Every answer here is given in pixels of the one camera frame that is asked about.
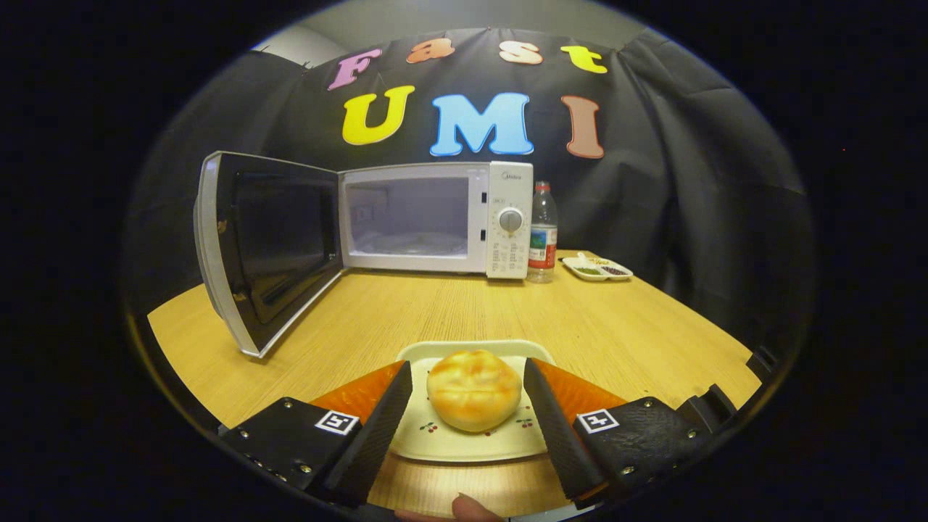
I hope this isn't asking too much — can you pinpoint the black backdrop cloth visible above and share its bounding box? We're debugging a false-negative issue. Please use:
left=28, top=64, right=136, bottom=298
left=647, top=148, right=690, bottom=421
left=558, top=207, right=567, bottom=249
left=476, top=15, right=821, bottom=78
left=123, top=28, right=816, bottom=341

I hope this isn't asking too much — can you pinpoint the white microwave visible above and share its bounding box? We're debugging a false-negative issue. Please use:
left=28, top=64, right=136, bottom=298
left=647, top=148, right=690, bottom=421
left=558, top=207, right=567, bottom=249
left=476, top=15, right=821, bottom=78
left=193, top=150, right=535, bottom=359

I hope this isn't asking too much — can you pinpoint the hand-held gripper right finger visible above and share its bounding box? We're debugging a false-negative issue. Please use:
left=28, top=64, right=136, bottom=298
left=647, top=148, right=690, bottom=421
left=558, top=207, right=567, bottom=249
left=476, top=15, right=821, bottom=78
left=523, top=357, right=718, bottom=510

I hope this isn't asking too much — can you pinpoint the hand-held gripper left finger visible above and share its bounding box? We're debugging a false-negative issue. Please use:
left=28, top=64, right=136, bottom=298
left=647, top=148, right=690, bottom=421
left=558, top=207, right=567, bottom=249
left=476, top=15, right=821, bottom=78
left=217, top=360, right=414, bottom=508

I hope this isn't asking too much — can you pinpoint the clear bottle with red label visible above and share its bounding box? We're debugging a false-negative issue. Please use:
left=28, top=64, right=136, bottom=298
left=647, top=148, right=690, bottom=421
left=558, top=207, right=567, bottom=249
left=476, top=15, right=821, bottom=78
left=527, top=181, right=559, bottom=283

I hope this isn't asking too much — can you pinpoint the golden bread bun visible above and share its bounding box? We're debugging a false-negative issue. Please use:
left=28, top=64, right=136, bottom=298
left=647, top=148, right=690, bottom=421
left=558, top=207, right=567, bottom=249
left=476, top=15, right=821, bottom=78
left=426, top=349, right=523, bottom=434

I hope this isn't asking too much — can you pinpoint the white divided dish of beans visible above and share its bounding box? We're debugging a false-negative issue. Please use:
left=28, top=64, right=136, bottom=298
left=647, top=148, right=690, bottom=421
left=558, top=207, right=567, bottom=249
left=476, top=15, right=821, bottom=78
left=562, top=252, right=634, bottom=282

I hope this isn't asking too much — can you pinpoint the cream plate with cherry print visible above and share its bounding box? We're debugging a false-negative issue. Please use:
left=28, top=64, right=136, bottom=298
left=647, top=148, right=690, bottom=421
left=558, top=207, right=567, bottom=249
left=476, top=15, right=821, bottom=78
left=389, top=339, right=558, bottom=463

